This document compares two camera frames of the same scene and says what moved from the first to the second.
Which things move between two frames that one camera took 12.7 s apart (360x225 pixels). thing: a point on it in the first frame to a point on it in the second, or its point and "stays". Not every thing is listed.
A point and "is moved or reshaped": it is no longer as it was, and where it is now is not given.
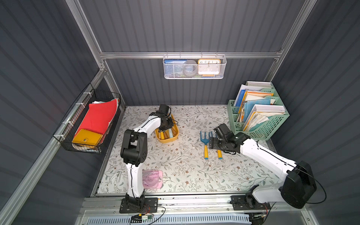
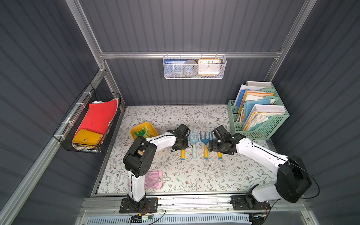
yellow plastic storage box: [168, 134] is moved or reshaped
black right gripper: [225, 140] stays
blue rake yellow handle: [205, 141] stays
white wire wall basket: [194, 66] stays
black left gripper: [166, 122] to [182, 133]
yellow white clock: [209, 66] stays
